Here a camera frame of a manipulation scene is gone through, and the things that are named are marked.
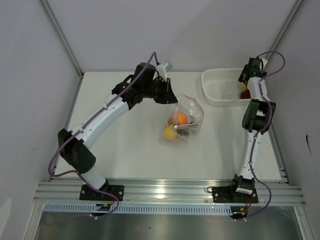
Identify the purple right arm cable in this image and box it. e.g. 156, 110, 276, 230
237, 51, 287, 221

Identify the dark red toy apple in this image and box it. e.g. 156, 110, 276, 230
240, 89, 251, 100

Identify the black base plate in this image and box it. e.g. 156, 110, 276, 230
79, 184, 125, 202
206, 186, 259, 204

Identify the grey aluminium corner post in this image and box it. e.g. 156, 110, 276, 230
265, 0, 308, 63

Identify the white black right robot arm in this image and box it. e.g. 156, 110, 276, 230
228, 56, 276, 202

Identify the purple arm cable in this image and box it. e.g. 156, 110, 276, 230
47, 51, 160, 178
237, 51, 287, 221

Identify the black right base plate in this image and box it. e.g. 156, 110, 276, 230
206, 186, 259, 204

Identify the white slotted cable duct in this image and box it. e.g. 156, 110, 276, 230
43, 202, 232, 216

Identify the aluminium mounting rail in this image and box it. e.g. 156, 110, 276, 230
33, 177, 306, 207

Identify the pink toy peach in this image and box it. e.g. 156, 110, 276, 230
242, 84, 248, 91
175, 111, 189, 125

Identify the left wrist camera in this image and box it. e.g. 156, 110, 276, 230
156, 62, 173, 82

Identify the white perforated plastic basket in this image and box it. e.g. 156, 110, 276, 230
201, 68, 250, 107

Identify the orange toy pineapple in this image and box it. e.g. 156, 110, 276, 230
165, 117, 199, 139

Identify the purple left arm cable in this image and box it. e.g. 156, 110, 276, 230
47, 51, 160, 178

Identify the yellow toy lemon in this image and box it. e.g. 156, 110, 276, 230
163, 125, 178, 140

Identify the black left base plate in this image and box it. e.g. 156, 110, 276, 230
79, 184, 125, 202

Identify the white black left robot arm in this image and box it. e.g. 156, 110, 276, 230
57, 62, 178, 200

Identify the clear pink-dotted zip bag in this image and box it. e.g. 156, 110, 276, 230
160, 94, 205, 144

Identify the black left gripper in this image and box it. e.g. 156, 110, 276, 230
142, 77, 178, 105

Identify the left grey corner post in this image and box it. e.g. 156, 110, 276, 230
38, 0, 84, 78

